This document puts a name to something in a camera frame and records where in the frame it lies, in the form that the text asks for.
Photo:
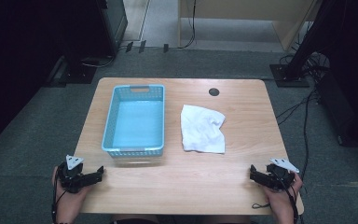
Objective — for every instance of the dark cabinet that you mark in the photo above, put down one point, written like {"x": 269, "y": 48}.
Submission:
{"x": 113, "y": 21}

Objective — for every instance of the white cloth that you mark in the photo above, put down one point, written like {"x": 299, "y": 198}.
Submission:
{"x": 202, "y": 130}

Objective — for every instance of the person's left hand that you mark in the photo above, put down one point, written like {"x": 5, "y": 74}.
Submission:
{"x": 70, "y": 202}

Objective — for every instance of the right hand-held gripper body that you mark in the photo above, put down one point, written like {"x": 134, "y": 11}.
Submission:
{"x": 278, "y": 179}

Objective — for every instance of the person's right hand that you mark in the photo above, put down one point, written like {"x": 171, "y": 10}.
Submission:
{"x": 279, "y": 203}

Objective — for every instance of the black equipment box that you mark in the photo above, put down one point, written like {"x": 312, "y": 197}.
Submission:
{"x": 345, "y": 109}

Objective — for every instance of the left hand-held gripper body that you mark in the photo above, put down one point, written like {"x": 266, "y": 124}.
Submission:
{"x": 74, "y": 179}

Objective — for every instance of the small black floor bracket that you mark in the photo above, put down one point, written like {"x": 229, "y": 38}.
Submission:
{"x": 166, "y": 48}
{"x": 129, "y": 46}
{"x": 142, "y": 46}

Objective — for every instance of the light blue plastic basket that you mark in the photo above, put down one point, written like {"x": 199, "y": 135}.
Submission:
{"x": 135, "y": 121}

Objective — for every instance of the black round table grommet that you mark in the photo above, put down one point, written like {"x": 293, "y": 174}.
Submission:
{"x": 213, "y": 91}

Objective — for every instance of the black flat stand base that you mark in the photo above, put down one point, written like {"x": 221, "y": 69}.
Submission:
{"x": 80, "y": 73}

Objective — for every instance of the dark curtain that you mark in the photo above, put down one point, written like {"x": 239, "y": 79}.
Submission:
{"x": 21, "y": 62}

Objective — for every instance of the black metal stand with base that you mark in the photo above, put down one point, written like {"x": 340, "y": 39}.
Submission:
{"x": 295, "y": 62}

